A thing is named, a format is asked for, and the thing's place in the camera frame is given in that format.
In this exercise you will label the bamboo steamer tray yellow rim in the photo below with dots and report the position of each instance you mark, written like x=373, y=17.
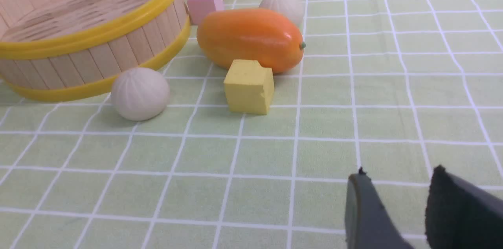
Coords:
x=65, y=50

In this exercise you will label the pink foam cube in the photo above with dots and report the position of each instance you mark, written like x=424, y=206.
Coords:
x=199, y=9

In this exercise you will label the white bun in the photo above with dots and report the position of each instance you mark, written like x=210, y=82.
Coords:
x=140, y=94
x=294, y=10

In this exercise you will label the yellow foam cube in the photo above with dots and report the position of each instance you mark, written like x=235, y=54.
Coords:
x=249, y=87

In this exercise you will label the orange toy mango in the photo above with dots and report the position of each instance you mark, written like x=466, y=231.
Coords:
x=256, y=34

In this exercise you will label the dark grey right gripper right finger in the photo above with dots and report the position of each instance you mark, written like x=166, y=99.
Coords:
x=459, y=215

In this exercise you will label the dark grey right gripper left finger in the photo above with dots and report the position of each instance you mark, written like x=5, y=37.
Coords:
x=367, y=223

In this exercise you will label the green checkered tablecloth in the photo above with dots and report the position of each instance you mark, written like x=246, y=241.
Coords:
x=395, y=86

